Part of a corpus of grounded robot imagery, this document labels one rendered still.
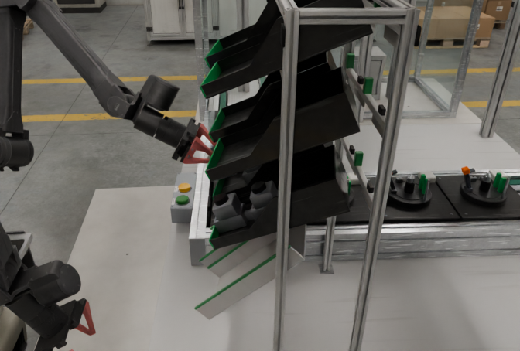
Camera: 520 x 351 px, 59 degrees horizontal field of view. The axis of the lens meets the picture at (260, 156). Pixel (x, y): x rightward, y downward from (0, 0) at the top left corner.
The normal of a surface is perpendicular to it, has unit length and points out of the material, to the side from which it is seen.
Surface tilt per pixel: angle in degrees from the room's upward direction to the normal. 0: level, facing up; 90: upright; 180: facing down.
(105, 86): 58
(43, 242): 0
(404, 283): 0
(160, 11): 90
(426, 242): 90
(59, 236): 0
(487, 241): 90
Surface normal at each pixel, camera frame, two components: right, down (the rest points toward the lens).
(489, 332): 0.01, -0.87
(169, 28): 0.10, 0.49
